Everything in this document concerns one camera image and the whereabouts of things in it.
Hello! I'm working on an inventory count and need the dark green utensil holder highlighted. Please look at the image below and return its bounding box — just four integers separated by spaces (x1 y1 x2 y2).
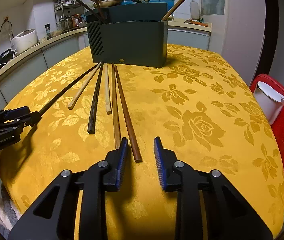
86 3 167 68

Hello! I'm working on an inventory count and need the medium brown chopstick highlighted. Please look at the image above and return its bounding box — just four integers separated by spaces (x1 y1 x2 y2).
114 66 143 163

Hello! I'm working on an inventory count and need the pale bamboo chopstick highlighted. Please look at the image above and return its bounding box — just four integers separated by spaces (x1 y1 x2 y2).
103 64 112 115
67 62 102 110

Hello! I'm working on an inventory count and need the yellow floral tablecloth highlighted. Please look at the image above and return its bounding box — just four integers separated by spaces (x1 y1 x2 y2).
0 45 284 239

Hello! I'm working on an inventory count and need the black countertop appliance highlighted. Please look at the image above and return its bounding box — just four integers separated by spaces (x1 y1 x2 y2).
0 49 14 69

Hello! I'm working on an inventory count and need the white plastic bottle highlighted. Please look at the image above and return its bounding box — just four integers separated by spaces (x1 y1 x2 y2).
190 0 200 20

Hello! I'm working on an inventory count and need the black textured chopstick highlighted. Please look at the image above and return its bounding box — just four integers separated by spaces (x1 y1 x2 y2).
39 63 100 116

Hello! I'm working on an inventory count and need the white rice cooker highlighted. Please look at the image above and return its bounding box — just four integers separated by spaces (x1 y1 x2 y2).
11 29 38 54

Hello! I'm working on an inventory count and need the white lidded jug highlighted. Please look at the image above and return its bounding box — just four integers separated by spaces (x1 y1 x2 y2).
253 81 284 125

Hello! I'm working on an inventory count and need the dark brown chopstick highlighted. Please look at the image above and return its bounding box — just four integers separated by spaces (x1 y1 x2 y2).
161 0 185 22

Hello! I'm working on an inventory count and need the golden pan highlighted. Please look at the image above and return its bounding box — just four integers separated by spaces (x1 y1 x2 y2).
97 0 121 8

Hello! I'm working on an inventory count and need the long brown chopstick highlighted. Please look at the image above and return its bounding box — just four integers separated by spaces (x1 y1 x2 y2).
112 64 121 148

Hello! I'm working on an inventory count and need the brown wooden chopstick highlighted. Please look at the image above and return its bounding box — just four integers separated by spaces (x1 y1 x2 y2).
87 62 104 134

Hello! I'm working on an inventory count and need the reddish brown chopstick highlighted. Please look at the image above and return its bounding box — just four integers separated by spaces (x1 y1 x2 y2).
94 0 105 22

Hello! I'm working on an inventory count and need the metal kitchen rack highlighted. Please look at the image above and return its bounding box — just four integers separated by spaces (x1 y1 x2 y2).
53 0 85 33

